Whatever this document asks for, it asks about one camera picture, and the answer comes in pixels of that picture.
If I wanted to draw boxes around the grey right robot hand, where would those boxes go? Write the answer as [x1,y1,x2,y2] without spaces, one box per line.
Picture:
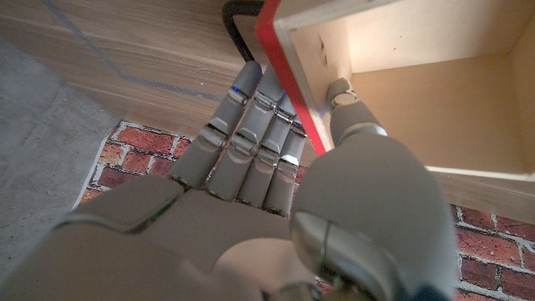
[0,60,459,301]

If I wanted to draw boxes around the wooden drawer with red front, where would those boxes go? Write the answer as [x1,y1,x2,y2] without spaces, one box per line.
[221,0,535,225]

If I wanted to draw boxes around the red brick printed backdrop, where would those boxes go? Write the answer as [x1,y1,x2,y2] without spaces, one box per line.
[74,120,535,301]

